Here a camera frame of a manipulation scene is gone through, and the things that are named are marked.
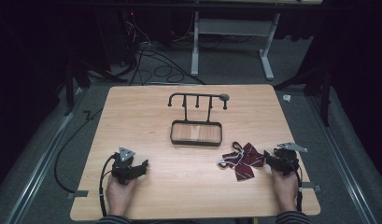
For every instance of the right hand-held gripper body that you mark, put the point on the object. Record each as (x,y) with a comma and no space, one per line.
(286,160)

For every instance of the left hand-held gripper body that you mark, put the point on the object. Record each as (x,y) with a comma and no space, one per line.
(124,168)

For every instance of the dark red striped bow tie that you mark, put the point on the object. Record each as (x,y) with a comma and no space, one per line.
(243,160)

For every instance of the black metal hook rack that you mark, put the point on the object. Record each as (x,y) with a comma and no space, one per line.
(196,124)

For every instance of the person's left hand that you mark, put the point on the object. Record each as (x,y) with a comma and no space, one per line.
(118,196)

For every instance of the person's right hand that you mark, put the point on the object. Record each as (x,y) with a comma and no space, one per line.
(285,189)

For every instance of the grey tape strip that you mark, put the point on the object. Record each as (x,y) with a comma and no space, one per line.
(310,186)
(77,194)

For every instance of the crumpled white paper scrap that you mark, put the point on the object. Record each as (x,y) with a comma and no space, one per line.
(286,98)

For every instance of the black metal stand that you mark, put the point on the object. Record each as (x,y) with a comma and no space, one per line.
(86,77)
(316,90)

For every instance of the white metal desk frame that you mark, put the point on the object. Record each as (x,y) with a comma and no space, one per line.
(233,43)

